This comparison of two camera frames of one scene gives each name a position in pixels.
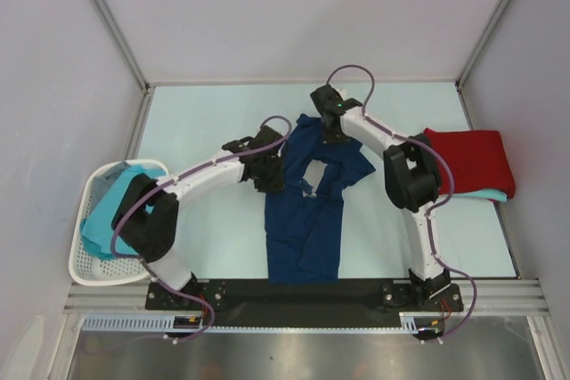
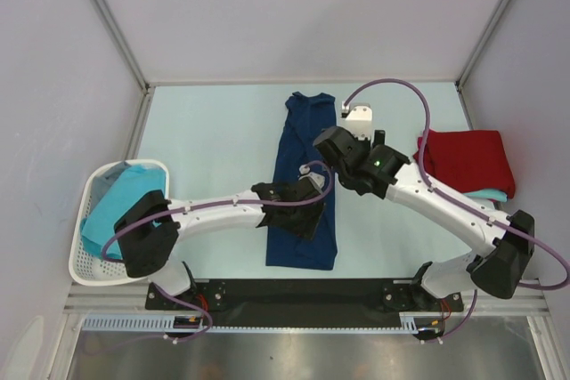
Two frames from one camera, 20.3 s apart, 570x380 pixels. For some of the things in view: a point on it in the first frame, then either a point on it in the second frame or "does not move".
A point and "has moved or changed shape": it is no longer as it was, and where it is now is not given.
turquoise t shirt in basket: (97, 228) does not move
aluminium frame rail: (496, 296) does not move
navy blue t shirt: (303, 230) has moved or changed shape
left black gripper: (274, 184) → (306, 228)
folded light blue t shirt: (496, 195) does not move
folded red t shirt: (477, 159) does not move
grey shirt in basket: (101, 181) does not move
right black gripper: (330, 138) → (365, 142)
